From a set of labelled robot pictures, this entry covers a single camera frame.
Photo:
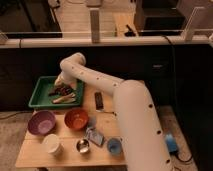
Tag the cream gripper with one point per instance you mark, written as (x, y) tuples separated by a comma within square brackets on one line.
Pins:
[(59, 81)]

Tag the dark red grapes bunch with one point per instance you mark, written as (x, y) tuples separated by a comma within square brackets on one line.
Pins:
[(61, 91)]

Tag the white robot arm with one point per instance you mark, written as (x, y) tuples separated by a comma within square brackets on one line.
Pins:
[(142, 136)]

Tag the white paper cup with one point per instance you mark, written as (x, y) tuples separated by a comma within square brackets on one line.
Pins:
[(51, 144)]

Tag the small metal cup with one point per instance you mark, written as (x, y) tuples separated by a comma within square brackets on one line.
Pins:
[(83, 146)]

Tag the blue cup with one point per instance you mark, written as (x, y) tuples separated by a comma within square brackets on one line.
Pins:
[(114, 146)]

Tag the banana in tray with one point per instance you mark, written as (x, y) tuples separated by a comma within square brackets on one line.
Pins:
[(65, 99)]

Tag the green plastic tray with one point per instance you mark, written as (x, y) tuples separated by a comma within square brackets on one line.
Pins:
[(40, 98)]

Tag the orange bowl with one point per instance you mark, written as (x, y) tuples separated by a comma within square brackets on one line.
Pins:
[(76, 119)]

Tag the black rectangular bar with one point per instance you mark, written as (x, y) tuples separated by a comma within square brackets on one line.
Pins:
[(98, 101)]

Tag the purple bowl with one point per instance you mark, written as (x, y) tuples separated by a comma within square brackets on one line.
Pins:
[(42, 122)]

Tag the blue round device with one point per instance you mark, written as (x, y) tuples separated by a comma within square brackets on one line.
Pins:
[(171, 144)]

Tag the black object behind rail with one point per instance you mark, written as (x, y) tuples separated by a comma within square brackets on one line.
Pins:
[(129, 32)]

